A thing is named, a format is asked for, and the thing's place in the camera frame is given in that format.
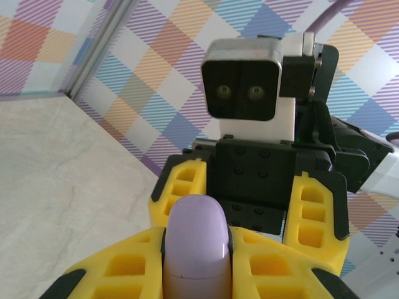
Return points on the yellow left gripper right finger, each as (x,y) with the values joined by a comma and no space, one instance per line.
(274,268)

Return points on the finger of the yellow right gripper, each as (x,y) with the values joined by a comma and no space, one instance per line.
(311,215)
(184,177)

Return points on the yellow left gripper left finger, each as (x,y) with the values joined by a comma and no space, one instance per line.
(124,268)

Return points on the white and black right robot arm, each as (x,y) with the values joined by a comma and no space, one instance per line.
(385,174)

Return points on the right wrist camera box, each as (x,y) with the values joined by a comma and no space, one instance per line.
(243,90)

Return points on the aluminium frame post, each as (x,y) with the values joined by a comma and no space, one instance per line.
(93,50)

